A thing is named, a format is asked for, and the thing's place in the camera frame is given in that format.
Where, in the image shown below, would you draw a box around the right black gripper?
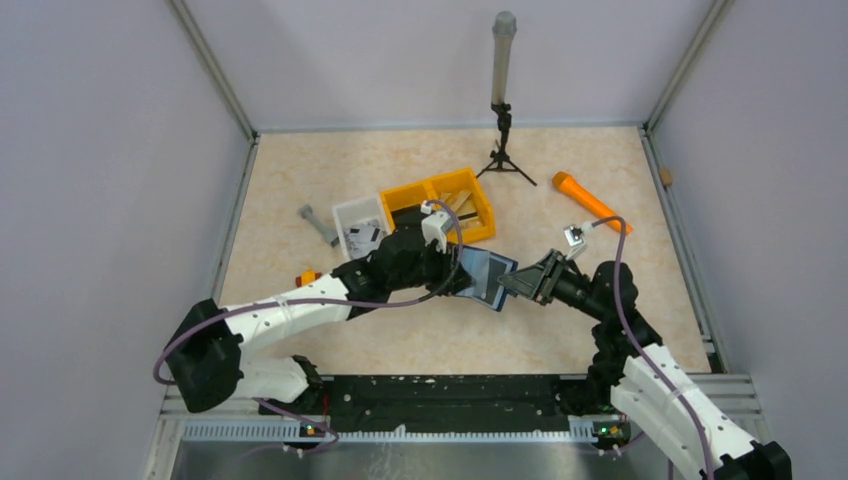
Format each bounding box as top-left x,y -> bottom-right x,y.
497,248 -> 608,321

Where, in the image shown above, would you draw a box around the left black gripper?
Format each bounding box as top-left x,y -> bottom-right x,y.
389,236 -> 475,296

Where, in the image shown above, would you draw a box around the blue leather card holder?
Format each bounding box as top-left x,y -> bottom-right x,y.
455,246 -> 518,312

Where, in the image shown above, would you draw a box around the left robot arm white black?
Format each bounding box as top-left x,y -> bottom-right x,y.
153,227 -> 471,414

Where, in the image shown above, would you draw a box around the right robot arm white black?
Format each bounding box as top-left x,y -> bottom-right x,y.
498,250 -> 793,479

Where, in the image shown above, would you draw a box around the wooden blocks in bin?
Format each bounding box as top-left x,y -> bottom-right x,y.
439,190 -> 481,230

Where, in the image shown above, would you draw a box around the yellow plastic bin left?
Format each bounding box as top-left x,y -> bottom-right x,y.
379,180 -> 437,232

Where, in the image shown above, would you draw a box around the yellow plastic bin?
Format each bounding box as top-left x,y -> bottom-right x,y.
426,168 -> 496,243
379,180 -> 437,232

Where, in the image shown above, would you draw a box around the yellow plastic bin right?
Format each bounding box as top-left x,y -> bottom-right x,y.
426,168 -> 496,243

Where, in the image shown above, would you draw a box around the white plastic bin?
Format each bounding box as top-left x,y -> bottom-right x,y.
332,195 -> 389,260

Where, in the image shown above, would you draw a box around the black tripod stand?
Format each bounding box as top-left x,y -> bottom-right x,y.
476,103 -> 538,187

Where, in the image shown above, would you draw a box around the small orange red toy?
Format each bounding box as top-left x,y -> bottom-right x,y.
295,269 -> 322,288

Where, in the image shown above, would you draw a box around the grey plastic bolt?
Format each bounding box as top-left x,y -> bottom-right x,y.
298,204 -> 340,247

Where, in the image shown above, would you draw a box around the grey microphone on stand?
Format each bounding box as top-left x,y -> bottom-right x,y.
491,11 -> 517,105

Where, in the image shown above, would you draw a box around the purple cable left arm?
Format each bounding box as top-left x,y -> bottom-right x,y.
153,198 -> 465,387

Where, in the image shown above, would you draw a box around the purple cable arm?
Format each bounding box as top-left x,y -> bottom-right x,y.
153,198 -> 465,387
582,215 -> 717,480

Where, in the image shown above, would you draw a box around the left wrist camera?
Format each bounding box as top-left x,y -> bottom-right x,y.
420,199 -> 462,253

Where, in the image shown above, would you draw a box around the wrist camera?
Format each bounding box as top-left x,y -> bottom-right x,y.
420,199 -> 462,253
563,224 -> 588,261

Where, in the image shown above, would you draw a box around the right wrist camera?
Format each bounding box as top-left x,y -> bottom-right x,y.
563,224 -> 588,261

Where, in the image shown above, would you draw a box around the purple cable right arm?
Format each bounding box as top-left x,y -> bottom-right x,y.
582,215 -> 717,480

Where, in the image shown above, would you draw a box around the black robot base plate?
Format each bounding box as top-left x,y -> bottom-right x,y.
259,375 -> 615,433

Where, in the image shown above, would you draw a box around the small wooden piece on rail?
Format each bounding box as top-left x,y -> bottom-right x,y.
658,168 -> 673,188

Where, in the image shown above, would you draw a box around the white cable duct strip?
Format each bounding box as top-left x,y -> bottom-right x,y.
182,420 -> 597,443

